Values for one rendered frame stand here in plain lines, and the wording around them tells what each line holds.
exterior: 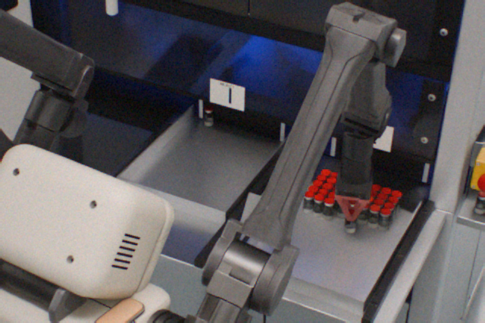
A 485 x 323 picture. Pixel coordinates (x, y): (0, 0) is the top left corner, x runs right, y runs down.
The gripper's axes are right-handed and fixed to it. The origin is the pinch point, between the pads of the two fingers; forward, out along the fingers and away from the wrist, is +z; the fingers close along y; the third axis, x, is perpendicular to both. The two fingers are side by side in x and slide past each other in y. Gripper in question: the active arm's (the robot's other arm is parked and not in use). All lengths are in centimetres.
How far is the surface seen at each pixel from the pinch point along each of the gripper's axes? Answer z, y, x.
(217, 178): 5.8, 13.9, 30.5
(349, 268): 6.5, -8.7, -1.1
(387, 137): -7.6, 17.5, -5.0
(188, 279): 51, 29, 42
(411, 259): 7.0, -3.0, -12.6
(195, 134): 5.7, 29.9, 39.3
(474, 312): 96, 82, -37
